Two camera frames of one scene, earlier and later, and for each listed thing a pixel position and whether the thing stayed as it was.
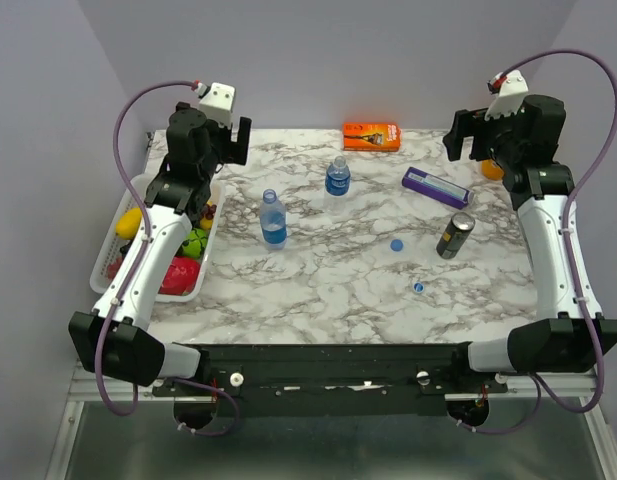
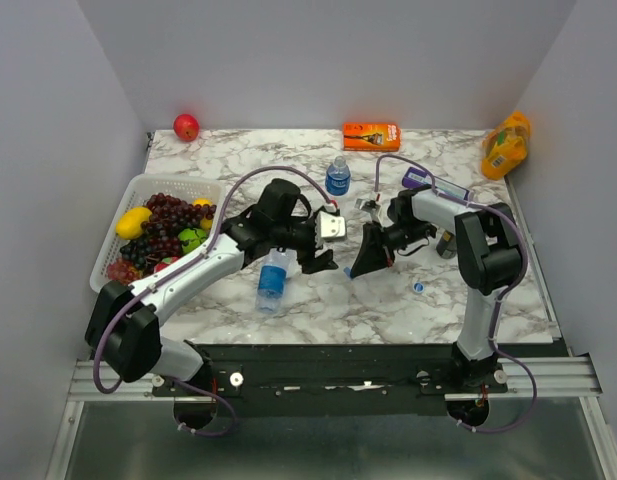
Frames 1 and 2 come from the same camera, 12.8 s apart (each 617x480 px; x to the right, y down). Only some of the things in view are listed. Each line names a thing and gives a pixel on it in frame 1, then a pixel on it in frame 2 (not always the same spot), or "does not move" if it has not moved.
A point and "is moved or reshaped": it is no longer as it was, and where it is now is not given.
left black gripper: (234, 152) -> (311, 264)
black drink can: (455, 236) does not move
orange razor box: (371, 137) does not move
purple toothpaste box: (438, 188) does not move
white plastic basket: (110, 248) does not move
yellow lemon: (128, 224) does not move
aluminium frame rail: (82, 389) does not move
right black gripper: (468, 123) -> (376, 251)
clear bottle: (273, 220) is moved or reshaped
